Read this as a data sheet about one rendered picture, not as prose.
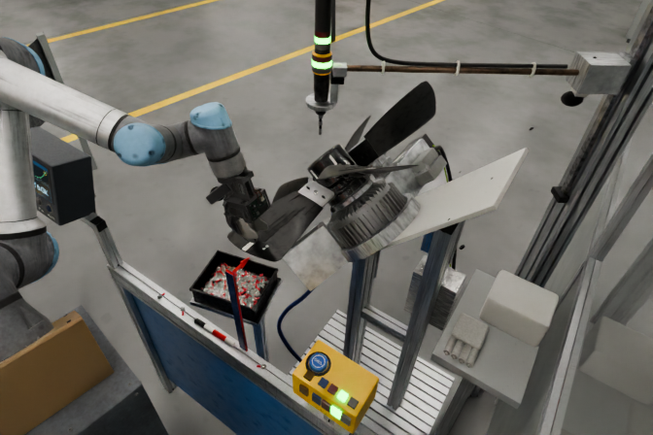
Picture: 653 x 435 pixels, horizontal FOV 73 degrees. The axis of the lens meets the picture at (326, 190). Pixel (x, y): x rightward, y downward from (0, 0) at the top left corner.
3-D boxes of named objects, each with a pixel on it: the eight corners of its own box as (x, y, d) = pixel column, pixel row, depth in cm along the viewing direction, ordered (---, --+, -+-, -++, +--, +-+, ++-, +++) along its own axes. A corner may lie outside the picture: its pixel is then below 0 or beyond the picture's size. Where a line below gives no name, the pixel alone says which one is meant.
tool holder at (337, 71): (343, 96, 106) (346, 58, 99) (345, 112, 100) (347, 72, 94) (306, 96, 105) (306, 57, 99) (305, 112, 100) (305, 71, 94)
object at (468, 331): (488, 329, 126) (491, 325, 125) (471, 371, 117) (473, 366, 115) (460, 315, 130) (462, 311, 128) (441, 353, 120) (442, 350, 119)
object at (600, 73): (605, 83, 105) (622, 49, 99) (621, 97, 99) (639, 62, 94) (563, 82, 104) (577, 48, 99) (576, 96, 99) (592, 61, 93)
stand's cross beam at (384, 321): (410, 334, 160) (412, 328, 157) (405, 343, 157) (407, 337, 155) (365, 309, 167) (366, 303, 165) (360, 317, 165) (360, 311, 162)
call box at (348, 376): (375, 398, 100) (380, 377, 93) (352, 438, 93) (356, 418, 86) (317, 360, 106) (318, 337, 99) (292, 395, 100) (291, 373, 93)
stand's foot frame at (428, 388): (451, 386, 201) (455, 378, 195) (406, 483, 171) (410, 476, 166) (336, 317, 226) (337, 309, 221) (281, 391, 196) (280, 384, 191)
